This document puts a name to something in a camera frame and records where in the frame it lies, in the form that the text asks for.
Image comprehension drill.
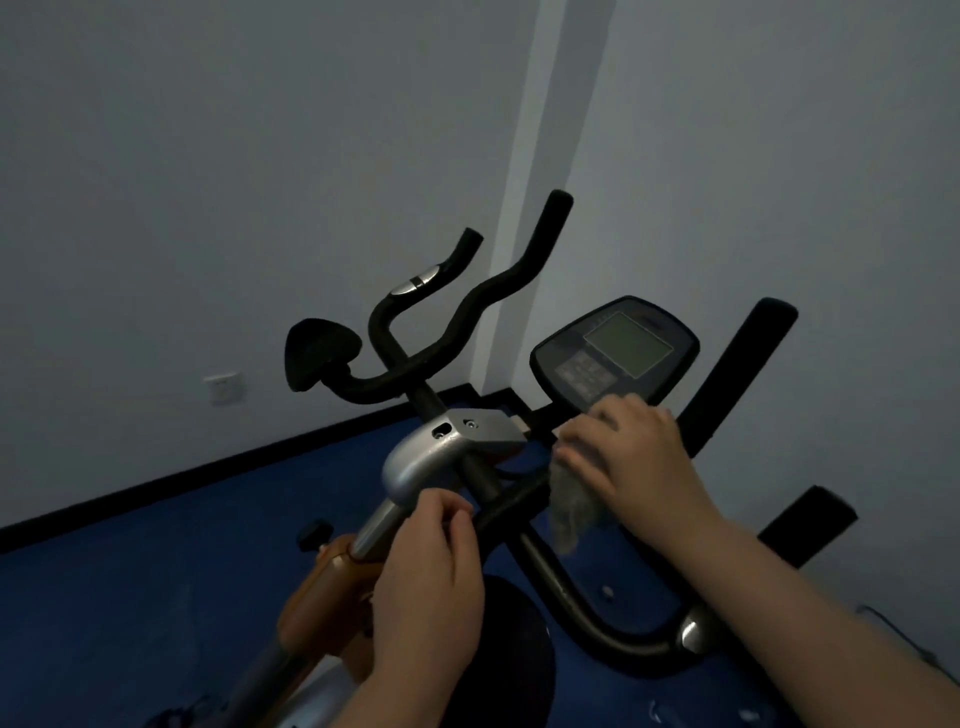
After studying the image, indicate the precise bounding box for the person's right hand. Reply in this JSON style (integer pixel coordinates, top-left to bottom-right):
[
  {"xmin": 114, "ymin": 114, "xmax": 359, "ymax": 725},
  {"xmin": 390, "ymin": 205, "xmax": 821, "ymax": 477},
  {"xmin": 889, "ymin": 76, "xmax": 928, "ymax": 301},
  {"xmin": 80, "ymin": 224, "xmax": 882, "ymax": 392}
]
[{"xmin": 555, "ymin": 393, "xmax": 726, "ymax": 547}]

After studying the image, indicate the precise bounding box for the person's left hand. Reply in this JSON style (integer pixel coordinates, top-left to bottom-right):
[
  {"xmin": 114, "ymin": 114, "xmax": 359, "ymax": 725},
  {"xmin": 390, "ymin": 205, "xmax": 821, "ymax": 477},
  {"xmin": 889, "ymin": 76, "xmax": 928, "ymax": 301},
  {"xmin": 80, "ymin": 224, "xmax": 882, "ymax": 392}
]
[{"xmin": 372, "ymin": 489, "xmax": 487, "ymax": 685}]

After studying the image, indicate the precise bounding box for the translucent grey cleaning wipe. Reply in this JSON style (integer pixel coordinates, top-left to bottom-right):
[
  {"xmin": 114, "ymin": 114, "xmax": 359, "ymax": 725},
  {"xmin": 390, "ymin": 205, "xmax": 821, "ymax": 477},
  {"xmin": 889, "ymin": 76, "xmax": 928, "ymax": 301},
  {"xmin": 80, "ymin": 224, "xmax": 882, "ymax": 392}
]
[{"xmin": 549, "ymin": 441, "xmax": 613, "ymax": 558}]

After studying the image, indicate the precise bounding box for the silver handlebar stem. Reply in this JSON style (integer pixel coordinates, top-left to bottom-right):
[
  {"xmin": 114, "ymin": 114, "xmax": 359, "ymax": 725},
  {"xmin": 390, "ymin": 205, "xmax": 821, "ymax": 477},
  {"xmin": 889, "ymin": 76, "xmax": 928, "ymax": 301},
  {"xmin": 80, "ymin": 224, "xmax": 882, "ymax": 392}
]
[{"xmin": 350, "ymin": 408, "xmax": 527, "ymax": 565}]

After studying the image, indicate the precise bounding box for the black rounded elbow pad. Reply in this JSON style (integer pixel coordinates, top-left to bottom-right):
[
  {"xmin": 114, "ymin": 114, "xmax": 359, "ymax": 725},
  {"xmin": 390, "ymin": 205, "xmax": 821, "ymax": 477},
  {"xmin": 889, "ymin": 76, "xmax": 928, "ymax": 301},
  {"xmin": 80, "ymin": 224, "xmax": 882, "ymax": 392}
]
[{"xmin": 284, "ymin": 318, "xmax": 364, "ymax": 393}]

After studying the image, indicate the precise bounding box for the person's right forearm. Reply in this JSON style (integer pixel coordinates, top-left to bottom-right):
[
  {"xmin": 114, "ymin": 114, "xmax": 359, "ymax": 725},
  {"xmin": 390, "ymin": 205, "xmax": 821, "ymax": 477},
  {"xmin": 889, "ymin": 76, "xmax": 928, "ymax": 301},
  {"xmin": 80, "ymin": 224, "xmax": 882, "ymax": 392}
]
[{"xmin": 637, "ymin": 513, "xmax": 960, "ymax": 728}]

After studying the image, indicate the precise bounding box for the black rectangular elbow pad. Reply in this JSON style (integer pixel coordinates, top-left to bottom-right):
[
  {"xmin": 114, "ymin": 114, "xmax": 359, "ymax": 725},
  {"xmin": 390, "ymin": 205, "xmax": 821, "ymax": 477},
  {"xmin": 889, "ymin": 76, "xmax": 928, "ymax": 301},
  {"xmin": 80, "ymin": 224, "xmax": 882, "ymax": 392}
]
[{"xmin": 756, "ymin": 485, "xmax": 859, "ymax": 569}]

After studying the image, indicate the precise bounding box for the person's left forearm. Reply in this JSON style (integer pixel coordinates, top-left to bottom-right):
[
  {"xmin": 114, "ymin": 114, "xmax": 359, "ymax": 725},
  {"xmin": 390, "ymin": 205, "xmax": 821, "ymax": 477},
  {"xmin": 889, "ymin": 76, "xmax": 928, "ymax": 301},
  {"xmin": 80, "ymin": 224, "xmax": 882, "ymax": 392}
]
[{"xmin": 328, "ymin": 671, "xmax": 460, "ymax": 728}]

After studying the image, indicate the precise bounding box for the black bike display console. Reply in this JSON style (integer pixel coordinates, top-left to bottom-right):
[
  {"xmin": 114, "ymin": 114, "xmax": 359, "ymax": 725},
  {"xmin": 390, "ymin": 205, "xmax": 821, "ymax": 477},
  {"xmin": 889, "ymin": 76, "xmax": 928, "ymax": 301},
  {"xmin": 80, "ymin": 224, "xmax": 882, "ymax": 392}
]
[{"xmin": 528, "ymin": 295, "xmax": 702, "ymax": 416}]

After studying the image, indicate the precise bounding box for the black bike saddle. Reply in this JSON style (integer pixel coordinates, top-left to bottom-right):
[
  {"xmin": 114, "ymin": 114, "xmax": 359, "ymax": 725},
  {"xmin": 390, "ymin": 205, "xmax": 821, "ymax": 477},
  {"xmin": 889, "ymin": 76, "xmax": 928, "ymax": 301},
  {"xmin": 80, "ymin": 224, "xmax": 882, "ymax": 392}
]
[{"xmin": 468, "ymin": 575, "xmax": 558, "ymax": 728}]

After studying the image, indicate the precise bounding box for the black adjustment knob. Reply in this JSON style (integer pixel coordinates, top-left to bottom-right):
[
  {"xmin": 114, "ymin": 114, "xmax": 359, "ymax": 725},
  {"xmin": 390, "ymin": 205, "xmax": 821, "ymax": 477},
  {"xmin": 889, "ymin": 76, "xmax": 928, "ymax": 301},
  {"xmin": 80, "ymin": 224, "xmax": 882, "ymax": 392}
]
[{"xmin": 295, "ymin": 519, "xmax": 336, "ymax": 554}]

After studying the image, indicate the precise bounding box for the orange bike frame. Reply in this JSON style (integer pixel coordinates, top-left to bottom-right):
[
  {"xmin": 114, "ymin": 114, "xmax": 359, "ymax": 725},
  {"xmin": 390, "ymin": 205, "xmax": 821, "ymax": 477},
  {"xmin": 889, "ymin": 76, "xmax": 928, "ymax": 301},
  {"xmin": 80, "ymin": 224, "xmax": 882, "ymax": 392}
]
[{"xmin": 276, "ymin": 534, "xmax": 385, "ymax": 678}]

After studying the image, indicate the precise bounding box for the black bike handlebar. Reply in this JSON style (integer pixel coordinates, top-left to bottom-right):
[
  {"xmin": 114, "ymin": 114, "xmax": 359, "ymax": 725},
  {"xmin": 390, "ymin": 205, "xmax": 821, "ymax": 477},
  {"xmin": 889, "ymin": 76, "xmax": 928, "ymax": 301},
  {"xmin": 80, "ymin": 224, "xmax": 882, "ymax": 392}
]
[{"xmin": 348, "ymin": 189, "xmax": 799, "ymax": 681}]

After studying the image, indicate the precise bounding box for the white wall socket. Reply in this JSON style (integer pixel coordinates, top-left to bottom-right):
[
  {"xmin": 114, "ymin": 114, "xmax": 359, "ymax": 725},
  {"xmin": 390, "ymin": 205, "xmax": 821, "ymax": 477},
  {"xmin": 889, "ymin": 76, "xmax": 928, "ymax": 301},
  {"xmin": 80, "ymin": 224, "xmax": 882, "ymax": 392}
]
[{"xmin": 203, "ymin": 370, "xmax": 247, "ymax": 407}]

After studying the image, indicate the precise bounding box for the black floor cable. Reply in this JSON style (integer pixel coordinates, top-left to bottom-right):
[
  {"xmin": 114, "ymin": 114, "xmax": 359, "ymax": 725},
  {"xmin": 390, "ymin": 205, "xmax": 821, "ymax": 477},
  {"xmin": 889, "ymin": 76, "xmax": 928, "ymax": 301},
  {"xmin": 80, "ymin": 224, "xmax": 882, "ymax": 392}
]
[{"xmin": 855, "ymin": 603, "xmax": 960, "ymax": 688}]

